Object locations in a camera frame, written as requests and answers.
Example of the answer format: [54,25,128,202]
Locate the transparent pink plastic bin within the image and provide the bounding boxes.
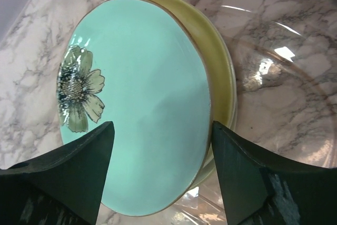
[0,0,337,225]

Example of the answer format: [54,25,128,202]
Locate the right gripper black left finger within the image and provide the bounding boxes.
[1,122,115,224]

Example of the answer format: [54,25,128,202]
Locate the green and cream plate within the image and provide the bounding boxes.
[56,0,212,217]

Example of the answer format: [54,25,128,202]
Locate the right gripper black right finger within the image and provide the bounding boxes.
[212,122,336,224]

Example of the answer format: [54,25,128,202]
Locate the yellow and cream plate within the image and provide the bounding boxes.
[104,0,239,191]

